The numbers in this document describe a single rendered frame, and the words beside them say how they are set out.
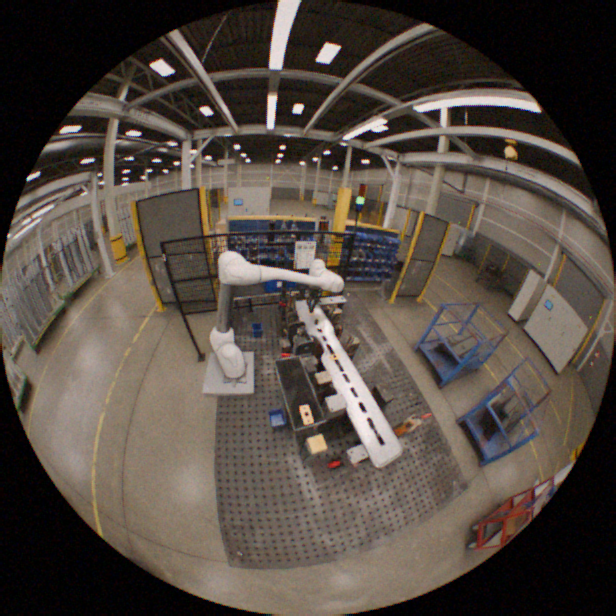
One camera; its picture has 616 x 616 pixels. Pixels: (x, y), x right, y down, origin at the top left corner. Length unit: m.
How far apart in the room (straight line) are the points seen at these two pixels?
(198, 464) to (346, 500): 1.38
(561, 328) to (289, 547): 8.33
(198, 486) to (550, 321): 9.13
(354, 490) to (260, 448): 0.62
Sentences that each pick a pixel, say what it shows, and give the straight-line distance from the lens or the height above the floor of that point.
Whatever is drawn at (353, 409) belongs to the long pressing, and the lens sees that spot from 1.04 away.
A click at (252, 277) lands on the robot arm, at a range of 0.93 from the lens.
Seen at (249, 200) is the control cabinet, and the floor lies 1.48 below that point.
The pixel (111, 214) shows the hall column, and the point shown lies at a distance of 7.97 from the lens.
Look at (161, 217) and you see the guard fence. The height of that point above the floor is 1.65.
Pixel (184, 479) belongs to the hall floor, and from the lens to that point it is 2.15.
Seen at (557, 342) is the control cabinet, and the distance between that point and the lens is 8.37.
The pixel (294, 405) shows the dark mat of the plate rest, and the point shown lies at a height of 1.16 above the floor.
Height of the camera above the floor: 1.91
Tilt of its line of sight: 36 degrees down
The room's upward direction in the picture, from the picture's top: 7 degrees clockwise
